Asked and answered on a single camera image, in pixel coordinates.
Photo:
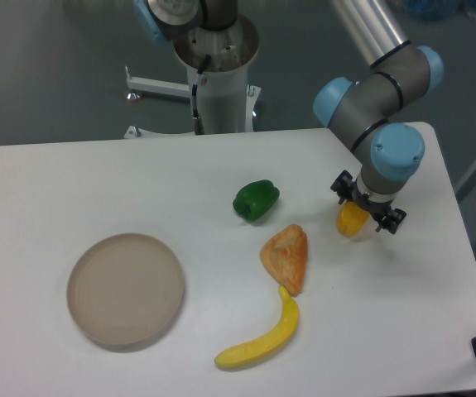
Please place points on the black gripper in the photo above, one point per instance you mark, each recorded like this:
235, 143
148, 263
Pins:
387, 218

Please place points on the yellow toy pepper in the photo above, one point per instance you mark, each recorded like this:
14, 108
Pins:
351, 219

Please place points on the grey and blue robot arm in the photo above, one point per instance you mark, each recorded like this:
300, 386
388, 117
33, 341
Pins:
358, 113

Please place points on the green toy pepper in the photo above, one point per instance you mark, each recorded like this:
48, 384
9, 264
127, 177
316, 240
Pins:
254, 200

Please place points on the orange toy croissant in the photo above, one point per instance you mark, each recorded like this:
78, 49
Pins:
284, 257

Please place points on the blue plastic bag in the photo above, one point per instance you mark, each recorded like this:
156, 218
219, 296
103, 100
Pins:
438, 11

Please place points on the yellow toy banana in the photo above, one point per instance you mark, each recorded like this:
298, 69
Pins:
253, 351

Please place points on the beige round plate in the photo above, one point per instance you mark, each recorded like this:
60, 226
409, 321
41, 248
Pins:
125, 292

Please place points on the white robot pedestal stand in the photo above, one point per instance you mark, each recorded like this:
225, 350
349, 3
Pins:
216, 62

